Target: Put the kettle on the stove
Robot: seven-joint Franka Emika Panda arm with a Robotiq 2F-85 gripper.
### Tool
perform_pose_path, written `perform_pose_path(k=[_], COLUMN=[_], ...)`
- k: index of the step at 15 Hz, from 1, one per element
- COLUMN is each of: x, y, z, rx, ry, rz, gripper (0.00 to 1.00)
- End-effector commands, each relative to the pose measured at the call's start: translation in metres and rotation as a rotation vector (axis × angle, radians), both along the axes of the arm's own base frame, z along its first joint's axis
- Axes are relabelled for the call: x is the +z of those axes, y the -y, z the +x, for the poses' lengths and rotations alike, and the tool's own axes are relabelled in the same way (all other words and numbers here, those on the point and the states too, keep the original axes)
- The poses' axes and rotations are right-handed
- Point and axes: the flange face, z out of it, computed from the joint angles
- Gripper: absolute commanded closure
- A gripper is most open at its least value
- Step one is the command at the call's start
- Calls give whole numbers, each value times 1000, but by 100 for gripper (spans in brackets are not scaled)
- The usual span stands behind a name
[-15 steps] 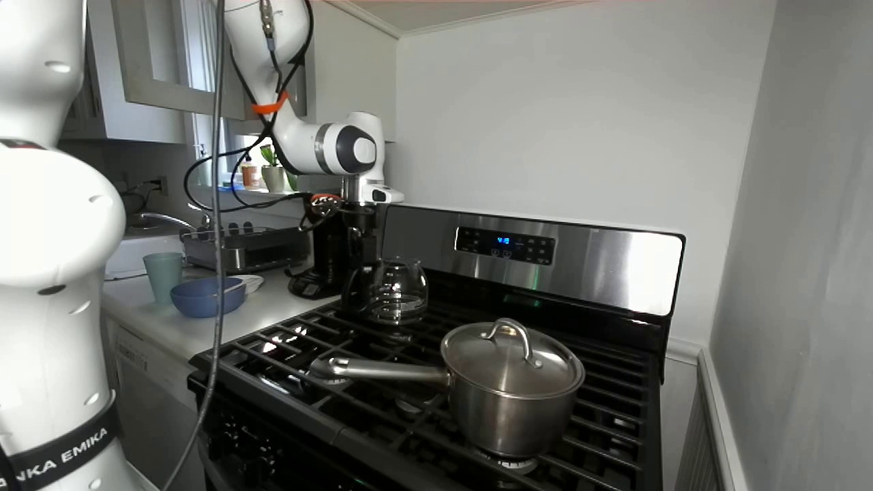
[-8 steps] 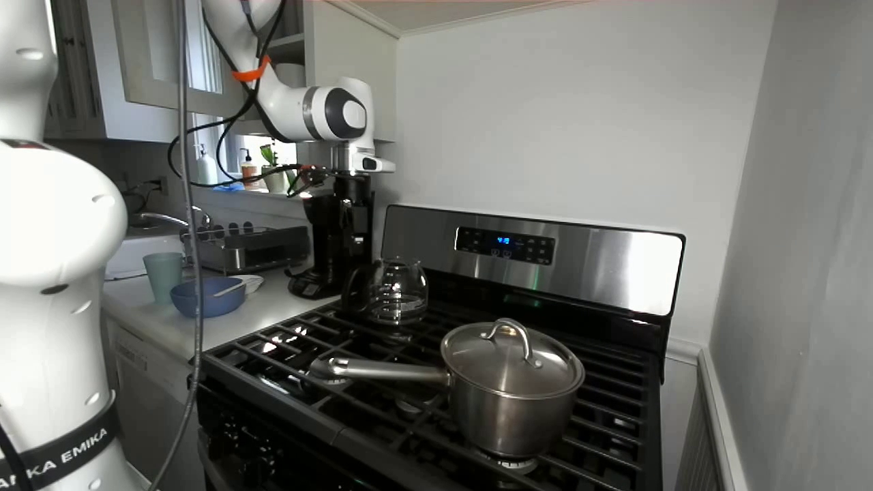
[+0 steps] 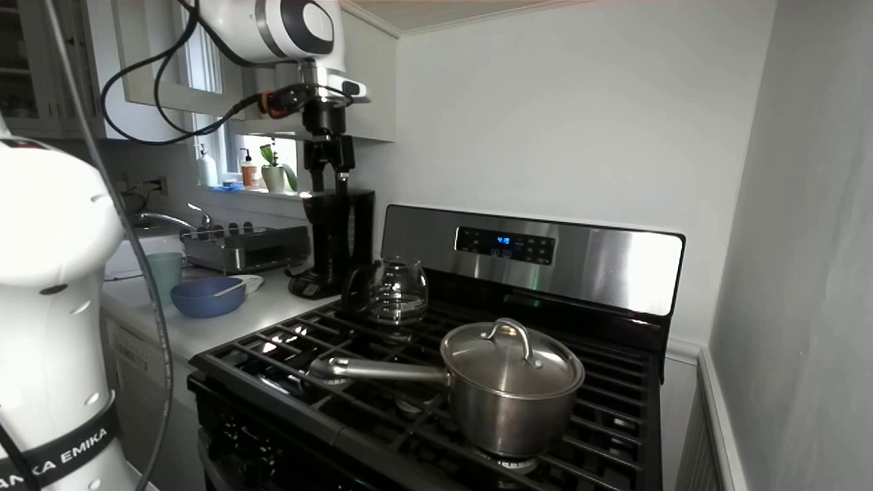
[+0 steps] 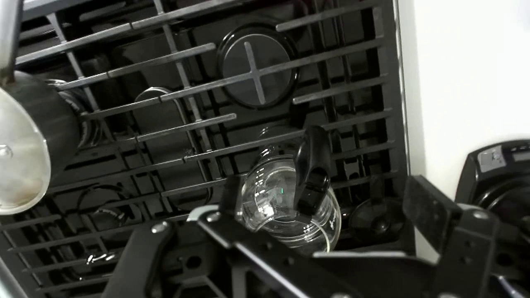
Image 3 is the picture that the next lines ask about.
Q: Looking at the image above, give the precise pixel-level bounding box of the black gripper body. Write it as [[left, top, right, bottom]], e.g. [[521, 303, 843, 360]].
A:
[[300, 133, 360, 199]]

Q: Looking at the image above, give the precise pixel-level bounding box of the glass kettle with black handle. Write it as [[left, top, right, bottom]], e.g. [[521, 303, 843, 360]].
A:
[[341, 257, 431, 326]]

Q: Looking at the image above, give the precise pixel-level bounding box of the black and steel gas stove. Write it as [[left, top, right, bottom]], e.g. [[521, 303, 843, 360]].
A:
[[184, 201, 688, 491]]

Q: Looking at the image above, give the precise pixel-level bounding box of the black coffee maker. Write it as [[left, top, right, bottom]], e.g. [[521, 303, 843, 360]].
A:
[[285, 188, 377, 299]]

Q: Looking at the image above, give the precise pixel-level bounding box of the orchid in white pot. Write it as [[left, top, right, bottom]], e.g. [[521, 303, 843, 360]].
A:
[[257, 142, 300, 195]]

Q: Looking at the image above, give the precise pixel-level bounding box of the orange soap bottle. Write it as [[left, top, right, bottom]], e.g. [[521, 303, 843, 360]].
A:
[[238, 148, 258, 191]]

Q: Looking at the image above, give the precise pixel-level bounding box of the metal dish rack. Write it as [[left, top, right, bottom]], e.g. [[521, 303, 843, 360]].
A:
[[178, 220, 310, 274]]

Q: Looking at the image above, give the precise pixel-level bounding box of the white framed window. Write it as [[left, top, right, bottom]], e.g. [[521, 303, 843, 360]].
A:
[[184, 34, 307, 199]]

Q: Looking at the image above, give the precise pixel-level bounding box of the white plastic bottle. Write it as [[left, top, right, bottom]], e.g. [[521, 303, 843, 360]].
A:
[[193, 145, 220, 191]]

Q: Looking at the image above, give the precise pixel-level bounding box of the blue bowl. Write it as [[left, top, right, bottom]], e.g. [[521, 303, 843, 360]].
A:
[[168, 273, 251, 318]]

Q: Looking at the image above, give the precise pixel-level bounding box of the chrome sink faucet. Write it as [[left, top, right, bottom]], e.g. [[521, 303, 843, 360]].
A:
[[137, 201, 214, 233]]

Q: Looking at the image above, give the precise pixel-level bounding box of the teal cup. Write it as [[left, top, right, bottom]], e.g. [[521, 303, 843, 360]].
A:
[[145, 250, 188, 308]]

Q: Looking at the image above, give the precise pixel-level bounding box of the stainless steel saucepan lid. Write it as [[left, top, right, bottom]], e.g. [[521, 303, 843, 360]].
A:
[[438, 315, 588, 401]]

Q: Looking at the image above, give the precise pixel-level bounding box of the white base cabinet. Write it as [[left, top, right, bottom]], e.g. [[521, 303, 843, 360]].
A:
[[104, 311, 208, 491]]

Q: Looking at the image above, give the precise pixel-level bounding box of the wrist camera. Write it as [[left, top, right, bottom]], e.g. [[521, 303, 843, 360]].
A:
[[310, 75, 371, 104]]

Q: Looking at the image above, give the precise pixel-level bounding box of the orange cable strap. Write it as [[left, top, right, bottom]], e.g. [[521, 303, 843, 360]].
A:
[[258, 88, 296, 120]]

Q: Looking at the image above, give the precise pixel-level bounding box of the white wall cabinet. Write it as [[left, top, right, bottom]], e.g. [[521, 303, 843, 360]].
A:
[[85, 0, 397, 145]]

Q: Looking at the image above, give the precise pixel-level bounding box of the grey hanging cable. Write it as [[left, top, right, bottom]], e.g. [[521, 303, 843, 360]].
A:
[[37, 0, 175, 491]]

